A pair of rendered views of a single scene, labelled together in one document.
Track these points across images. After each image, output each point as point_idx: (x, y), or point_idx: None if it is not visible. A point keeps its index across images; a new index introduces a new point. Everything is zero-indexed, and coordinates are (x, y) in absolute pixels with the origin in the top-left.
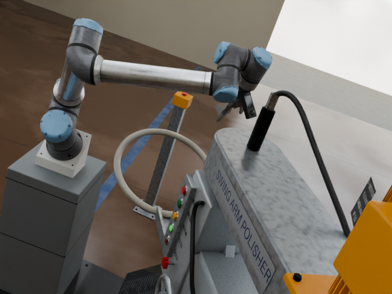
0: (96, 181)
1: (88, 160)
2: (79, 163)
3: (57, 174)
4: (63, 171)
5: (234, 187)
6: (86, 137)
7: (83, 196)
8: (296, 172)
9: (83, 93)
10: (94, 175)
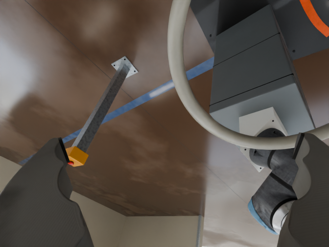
0: (234, 96)
1: (228, 121)
2: (262, 120)
3: (282, 115)
4: (277, 116)
5: None
6: (246, 148)
7: (271, 82)
8: None
9: (277, 214)
10: (243, 101)
